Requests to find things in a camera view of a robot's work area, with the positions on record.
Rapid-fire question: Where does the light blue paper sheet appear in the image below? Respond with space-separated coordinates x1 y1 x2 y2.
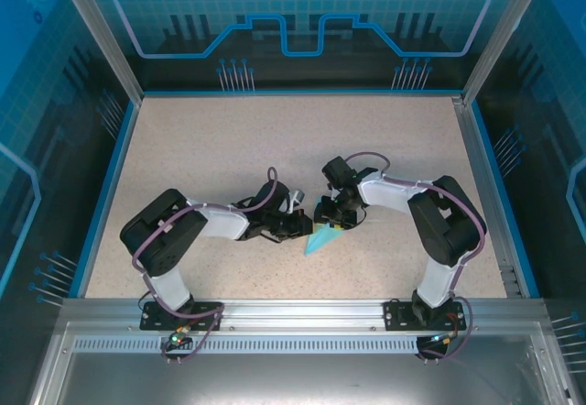
302 221 345 257

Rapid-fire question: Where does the metal sheet tray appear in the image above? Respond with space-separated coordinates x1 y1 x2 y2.
27 322 573 405

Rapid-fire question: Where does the aluminium front rail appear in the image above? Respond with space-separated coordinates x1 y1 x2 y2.
61 298 548 334

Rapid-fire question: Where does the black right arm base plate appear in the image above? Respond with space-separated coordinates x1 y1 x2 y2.
383 299 468 332

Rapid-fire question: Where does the slotted metal cable duct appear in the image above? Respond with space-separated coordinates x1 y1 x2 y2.
72 338 425 356

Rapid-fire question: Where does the aluminium side rail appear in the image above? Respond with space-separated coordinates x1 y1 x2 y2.
450 95 524 299

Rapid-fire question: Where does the cable connector with green light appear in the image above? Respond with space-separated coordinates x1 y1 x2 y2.
429 330 461 345
165 325 192 347

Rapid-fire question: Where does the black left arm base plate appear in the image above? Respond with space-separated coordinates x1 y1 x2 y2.
139 301 224 332

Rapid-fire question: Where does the aluminium frame post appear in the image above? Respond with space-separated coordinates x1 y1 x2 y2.
461 0 553 106
50 0 144 103

